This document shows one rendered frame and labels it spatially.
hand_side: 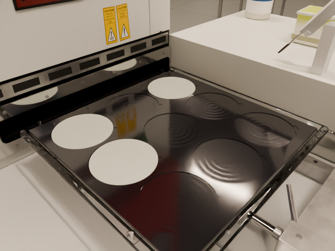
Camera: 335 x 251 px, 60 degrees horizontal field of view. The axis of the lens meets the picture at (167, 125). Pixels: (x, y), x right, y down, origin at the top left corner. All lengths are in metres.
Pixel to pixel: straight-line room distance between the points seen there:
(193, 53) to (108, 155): 0.35
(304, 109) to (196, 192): 0.29
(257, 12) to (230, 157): 0.53
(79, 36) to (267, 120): 0.37
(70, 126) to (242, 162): 0.29
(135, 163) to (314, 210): 0.25
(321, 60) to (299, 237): 0.32
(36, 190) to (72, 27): 0.29
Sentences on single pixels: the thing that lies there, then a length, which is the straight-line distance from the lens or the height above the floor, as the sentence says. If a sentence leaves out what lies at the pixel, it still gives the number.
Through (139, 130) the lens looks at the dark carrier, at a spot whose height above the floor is 0.90.
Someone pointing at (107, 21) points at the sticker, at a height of 1.03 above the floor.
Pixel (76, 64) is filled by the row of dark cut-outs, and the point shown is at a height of 0.97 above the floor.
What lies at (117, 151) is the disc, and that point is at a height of 0.90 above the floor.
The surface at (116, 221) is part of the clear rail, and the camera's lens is 0.36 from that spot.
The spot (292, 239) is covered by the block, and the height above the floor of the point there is 0.91.
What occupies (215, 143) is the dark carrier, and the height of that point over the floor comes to 0.90.
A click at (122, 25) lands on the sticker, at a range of 0.63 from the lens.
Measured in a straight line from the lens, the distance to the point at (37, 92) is 0.56.
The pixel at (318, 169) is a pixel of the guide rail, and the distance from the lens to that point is 0.55.
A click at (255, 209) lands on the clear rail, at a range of 0.38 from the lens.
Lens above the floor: 1.18
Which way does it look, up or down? 35 degrees down
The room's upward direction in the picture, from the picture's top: straight up
